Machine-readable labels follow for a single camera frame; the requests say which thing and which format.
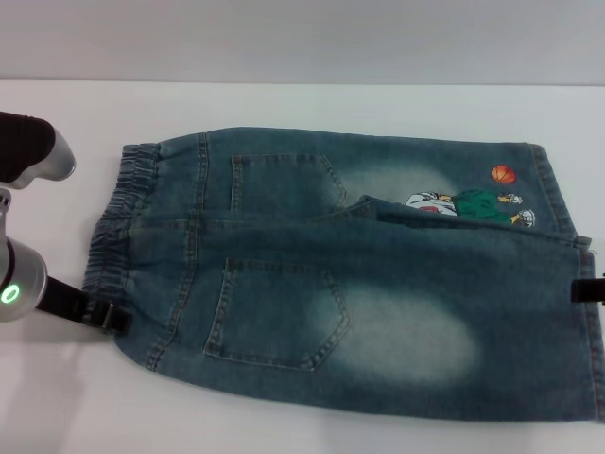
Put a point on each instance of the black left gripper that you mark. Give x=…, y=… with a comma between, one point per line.
x=68, y=305

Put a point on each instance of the blue denim shorts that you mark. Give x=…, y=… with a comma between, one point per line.
x=331, y=284

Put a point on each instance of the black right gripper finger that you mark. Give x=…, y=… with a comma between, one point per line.
x=588, y=291

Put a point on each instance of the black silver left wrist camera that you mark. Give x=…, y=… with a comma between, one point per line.
x=28, y=146

